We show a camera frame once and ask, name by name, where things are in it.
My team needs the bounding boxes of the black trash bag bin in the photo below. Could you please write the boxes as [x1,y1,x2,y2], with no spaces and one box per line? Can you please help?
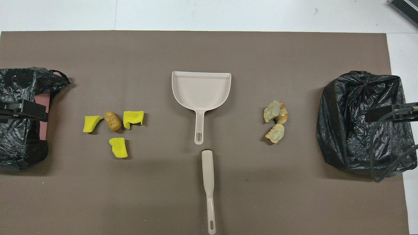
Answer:
[316,70,418,174]

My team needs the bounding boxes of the dark ribbed device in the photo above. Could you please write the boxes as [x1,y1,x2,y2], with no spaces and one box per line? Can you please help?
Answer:
[389,0,418,28]

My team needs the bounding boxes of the pink bin box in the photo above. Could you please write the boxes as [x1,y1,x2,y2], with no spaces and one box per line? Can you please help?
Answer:
[34,92,52,141]

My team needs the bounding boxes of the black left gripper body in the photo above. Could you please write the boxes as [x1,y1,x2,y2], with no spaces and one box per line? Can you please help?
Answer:
[0,100,22,124]

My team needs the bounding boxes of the brown toy bread roll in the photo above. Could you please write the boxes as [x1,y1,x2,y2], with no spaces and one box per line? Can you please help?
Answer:
[104,111,122,132]

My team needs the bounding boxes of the yellow sponge piece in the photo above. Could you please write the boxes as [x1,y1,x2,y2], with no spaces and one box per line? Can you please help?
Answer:
[83,115,104,133]
[123,111,144,130]
[109,137,129,159]

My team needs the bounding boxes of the black trash bag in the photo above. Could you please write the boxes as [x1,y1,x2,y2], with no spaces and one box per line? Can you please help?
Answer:
[0,67,71,170]

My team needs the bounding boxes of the pale green scraps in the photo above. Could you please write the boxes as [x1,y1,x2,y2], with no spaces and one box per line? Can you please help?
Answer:
[263,100,281,123]

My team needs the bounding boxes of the beige plastic dustpan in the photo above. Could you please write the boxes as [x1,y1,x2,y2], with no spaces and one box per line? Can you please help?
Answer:
[171,70,232,145]

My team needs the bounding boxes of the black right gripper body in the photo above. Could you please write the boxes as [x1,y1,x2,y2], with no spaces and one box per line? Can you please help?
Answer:
[397,102,418,120]

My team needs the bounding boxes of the brown table mat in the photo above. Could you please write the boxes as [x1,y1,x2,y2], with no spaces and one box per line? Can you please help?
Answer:
[0,30,410,235]

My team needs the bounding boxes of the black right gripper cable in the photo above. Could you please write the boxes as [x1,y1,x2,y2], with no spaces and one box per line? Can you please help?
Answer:
[369,103,418,183]

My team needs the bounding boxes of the beige hand brush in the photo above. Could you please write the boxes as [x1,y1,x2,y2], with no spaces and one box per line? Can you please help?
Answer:
[201,149,217,235]

